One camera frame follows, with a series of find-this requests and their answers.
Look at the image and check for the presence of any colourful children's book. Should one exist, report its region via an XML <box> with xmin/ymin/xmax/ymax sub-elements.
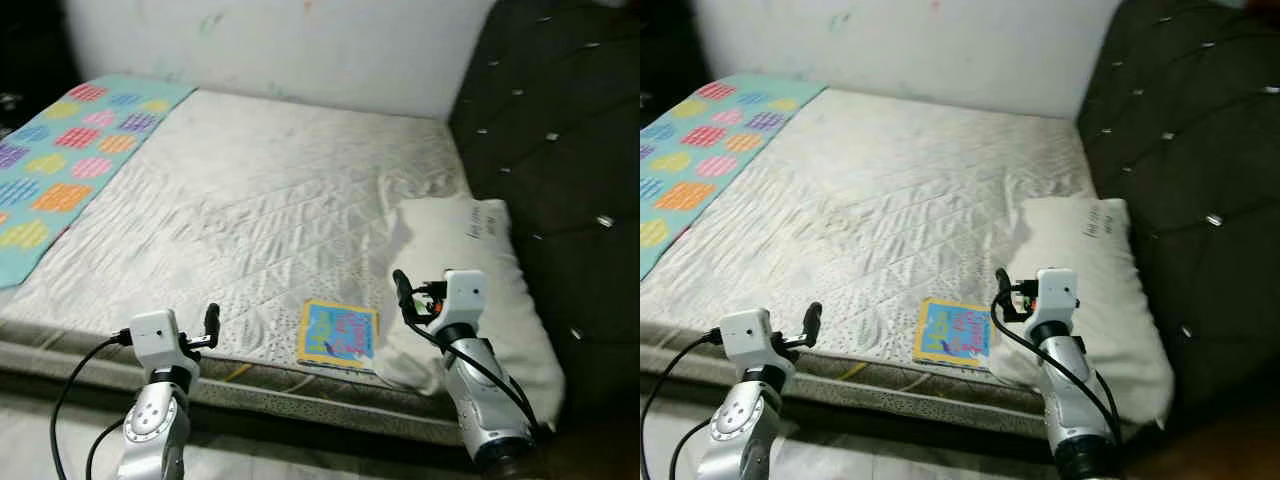
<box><xmin>297</xmin><ymin>300</ymin><xmax>381</xmax><ymax>371</ymax></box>
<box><xmin>912</xmin><ymin>297</ymin><xmax>993</xmax><ymax>369</ymax></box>

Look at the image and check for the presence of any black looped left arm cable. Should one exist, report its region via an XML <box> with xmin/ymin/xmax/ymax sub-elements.
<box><xmin>640</xmin><ymin>333</ymin><xmax>721</xmax><ymax>480</ymax></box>
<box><xmin>50</xmin><ymin>335</ymin><xmax>133</xmax><ymax>480</ymax></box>

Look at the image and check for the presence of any black short left arm cable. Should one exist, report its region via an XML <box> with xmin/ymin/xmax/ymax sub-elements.
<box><xmin>668</xmin><ymin>420</ymin><xmax>706</xmax><ymax>480</ymax></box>
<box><xmin>85</xmin><ymin>420</ymin><xmax>126</xmax><ymax>480</ymax></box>

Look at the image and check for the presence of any white quilted mattress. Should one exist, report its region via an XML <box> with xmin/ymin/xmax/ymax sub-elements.
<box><xmin>640</xmin><ymin>88</ymin><xmax>1101</xmax><ymax>441</ymax></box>
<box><xmin>0</xmin><ymin>88</ymin><xmax>471</xmax><ymax>446</ymax></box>

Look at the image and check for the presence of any teal blanket with colourful shapes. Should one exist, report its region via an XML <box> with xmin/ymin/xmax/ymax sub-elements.
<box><xmin>640</xmin><ymin>73</ymin><xmax>829</xmax><ymax>281</ymax></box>
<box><xmin>0</xmin><ymin>73</ymin><xmax>196</xmax><ymax>289</ymax></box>

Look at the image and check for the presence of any dark tufted headboard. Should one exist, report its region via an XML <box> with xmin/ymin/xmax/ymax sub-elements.
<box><xmin>1075</xmin><ymin>0</ymin><xmax>1280</xmax><ymax>411</ymax></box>
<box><xmin>448</xmin><ymin>0</ymin><xmax>641</xmax><ymax>421</ymax></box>

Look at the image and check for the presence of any white pillow with green tree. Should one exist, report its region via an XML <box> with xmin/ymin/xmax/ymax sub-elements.
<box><xmin>372</xmin><ymin>195</ymin><xmax>566</xmax><ymax>426</ymax></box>
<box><xmin>988</xmin><ymin>197</ymin><xmax>1176</xmax><ymax>429</ymax></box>

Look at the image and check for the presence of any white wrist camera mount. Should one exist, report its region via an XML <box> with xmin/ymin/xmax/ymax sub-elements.
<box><xmin>432</xmin><ymin>270</ymin><xmax>489</xmax><ymax>337</ymax></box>
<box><xmin>128</xmin><ymin>310</ymin><xmax>191</xmax><ymax>377</ymax></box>
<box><xmin>1030</xmin><ymin>268</ymin><xmax>1082</xmax><ymax>334</ymax></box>
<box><xmin>718</xmin><ymin>308</ymin><xmax>787</xmax><ymax>374</ymax></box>

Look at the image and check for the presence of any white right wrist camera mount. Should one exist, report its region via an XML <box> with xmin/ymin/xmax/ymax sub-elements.
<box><xmin>1030</xmin><ymin>268</ymin><xmax>1082</xmax><ymax>334</ymax></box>
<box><xmin>432</xmin><ymin>270</ymin><xmax>489</xmax><ymax>337</ymax></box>

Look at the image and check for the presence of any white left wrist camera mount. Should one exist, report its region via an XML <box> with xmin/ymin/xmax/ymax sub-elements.
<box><xmin>718</xmin><ymin>308</ymin><xmax>787</xmax><ymax>374</ymax></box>
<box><xmin>128</xmin><ymin>310</ymin><xmax>191</xmax><ymax>377</ymax></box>

